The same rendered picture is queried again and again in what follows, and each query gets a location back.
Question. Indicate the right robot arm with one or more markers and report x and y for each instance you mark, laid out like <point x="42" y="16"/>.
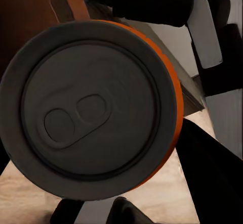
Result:
<point x="218" y="53"/>

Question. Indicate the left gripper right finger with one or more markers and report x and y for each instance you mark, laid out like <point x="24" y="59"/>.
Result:
<point x="214" y="176"/>

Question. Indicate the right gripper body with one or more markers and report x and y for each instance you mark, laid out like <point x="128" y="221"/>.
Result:
<point x="149" y="11"/>

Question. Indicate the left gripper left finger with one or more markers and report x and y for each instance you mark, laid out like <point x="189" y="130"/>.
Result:
<point x="4" y="158"/>

